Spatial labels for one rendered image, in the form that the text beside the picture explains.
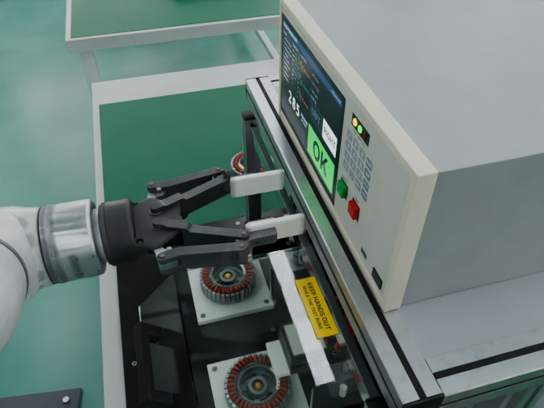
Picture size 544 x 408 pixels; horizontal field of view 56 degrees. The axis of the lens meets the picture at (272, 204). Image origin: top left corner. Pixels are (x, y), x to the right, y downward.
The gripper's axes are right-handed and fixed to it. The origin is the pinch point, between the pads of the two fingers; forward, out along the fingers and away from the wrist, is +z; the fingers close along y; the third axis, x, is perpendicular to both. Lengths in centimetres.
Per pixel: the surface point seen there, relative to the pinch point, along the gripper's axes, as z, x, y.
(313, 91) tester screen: 9.4, 7.0, -12.8
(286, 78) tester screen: 9.4, 2.4, -25.0
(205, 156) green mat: 0, -43, -68
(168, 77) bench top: -4, -43, -115
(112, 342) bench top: -27, -43, -15
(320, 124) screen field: 9.4, 3.9, -9.6
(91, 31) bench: -29, -43, -159
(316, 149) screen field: 9.4, -0.9, -10.4
